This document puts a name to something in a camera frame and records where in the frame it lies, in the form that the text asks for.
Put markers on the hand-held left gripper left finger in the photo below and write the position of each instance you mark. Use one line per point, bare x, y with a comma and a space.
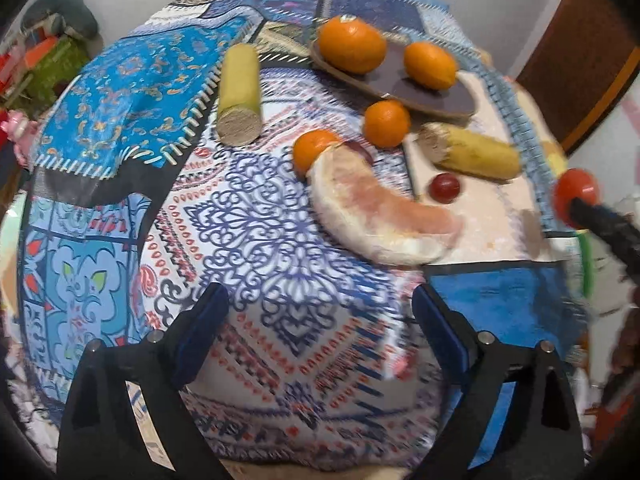
202, 327

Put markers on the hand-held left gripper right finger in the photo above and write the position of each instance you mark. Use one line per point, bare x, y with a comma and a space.
442, 332

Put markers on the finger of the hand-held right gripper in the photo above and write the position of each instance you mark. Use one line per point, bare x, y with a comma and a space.
607, 227

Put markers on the small red tomato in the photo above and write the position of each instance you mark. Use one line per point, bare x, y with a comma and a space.
575, 191

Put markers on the green strip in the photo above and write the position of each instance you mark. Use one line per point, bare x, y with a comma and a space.
586, 265

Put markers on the patterned blue tablecloth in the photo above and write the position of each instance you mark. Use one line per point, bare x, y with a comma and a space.
280, 280

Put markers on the crescent bread slice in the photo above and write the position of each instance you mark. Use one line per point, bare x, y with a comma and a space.
380, 215

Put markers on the dark red grape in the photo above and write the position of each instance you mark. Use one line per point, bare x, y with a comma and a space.
444, 188

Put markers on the yellow corn cob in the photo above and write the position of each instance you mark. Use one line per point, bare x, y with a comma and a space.
475, 154

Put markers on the brown wooden door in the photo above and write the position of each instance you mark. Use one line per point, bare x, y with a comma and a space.
575, 55

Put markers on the small orange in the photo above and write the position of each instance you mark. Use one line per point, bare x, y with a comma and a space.
310, 152
386, 123

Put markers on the brown oval plate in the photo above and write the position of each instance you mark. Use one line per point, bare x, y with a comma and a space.
425, 95

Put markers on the thick sugarcane piece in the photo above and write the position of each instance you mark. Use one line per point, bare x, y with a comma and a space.
240, 92

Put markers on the medium orange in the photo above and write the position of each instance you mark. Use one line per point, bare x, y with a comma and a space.
430, 66

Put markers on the pink toy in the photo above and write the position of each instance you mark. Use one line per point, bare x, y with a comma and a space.
17, 130

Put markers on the green cloth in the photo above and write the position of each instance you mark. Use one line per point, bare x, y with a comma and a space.
47, 75

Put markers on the large orange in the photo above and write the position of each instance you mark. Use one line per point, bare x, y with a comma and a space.
351, 45

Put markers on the grey plush cushion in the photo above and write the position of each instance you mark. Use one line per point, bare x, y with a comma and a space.
62, 10

